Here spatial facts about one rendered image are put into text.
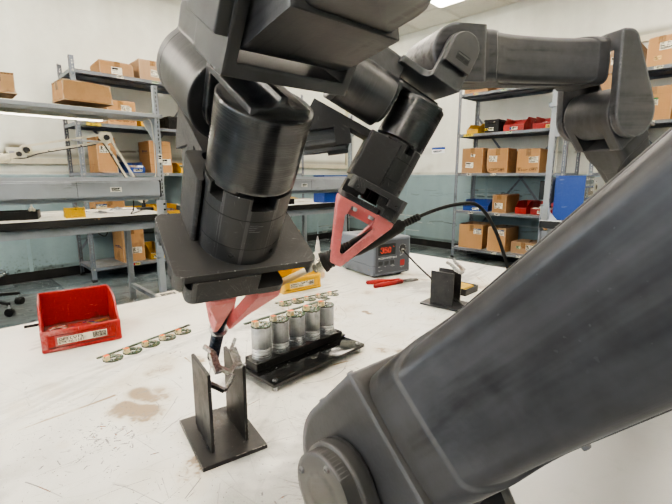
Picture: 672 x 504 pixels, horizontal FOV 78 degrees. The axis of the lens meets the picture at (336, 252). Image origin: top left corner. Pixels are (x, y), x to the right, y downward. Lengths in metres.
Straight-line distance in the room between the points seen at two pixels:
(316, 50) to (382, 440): 0.18
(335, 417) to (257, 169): 0.14
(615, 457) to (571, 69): 0.42
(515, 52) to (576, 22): 4.93
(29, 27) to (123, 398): 4.64
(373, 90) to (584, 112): 0.31
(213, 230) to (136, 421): 0.27
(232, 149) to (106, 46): 4.93
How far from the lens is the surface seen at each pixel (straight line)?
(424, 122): 0.47
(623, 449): 0.49
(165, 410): 0.50
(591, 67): 0.62
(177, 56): 0.31
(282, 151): 0.24
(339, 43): 0.22
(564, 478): 0.43
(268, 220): 0.27
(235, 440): 0.43
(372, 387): 0.17
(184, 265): 0.28
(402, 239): 1.02
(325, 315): 0.58
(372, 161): 0.45
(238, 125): 0.24
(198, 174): 0.28
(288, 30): 0.21
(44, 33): 5.04
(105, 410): 0.52
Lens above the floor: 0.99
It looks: 11 degrees down
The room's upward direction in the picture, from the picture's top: straight up
